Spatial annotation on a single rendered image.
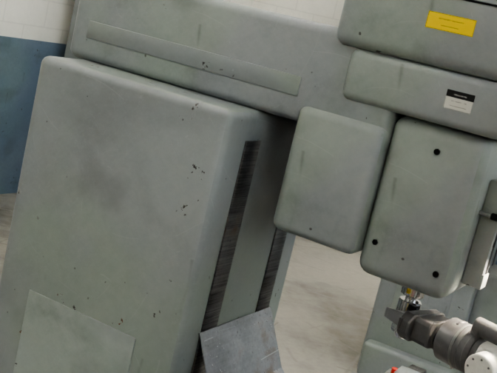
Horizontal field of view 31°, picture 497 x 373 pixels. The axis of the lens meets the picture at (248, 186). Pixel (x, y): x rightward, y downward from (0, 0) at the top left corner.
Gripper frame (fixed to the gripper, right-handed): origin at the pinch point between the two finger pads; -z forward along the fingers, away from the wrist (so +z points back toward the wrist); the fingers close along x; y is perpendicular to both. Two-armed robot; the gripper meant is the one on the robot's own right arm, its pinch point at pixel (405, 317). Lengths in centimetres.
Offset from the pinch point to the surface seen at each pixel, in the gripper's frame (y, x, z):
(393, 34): -54, 17, -7
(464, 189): -29.5, 6.7, 10.2
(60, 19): -22, -183, -524
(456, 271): -13.9, 3.6, 11.2
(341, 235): -14.3, 16.0, -7.8
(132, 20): -45, 37, -63
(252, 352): 21.6, 8.5, -32.2
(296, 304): 120, -264, -285
